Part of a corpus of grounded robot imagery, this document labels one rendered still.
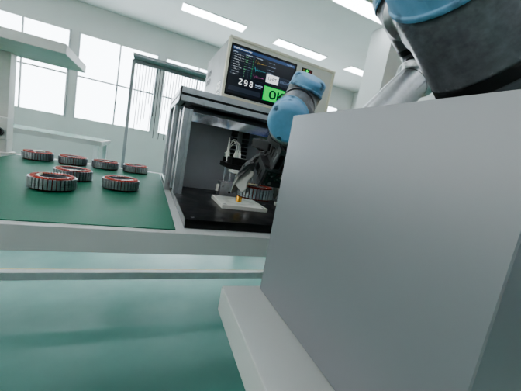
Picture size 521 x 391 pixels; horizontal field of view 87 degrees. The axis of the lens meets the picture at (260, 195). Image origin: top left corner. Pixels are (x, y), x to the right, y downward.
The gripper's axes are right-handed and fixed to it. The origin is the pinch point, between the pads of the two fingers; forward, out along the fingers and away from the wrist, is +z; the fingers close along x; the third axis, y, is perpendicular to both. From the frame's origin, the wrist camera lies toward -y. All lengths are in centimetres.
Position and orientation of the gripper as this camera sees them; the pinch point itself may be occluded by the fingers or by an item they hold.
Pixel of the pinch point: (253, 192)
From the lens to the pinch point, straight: 80.6
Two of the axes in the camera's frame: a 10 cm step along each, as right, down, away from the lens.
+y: 2.3, 6.8, -7.0
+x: 9.1, 1.1, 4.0
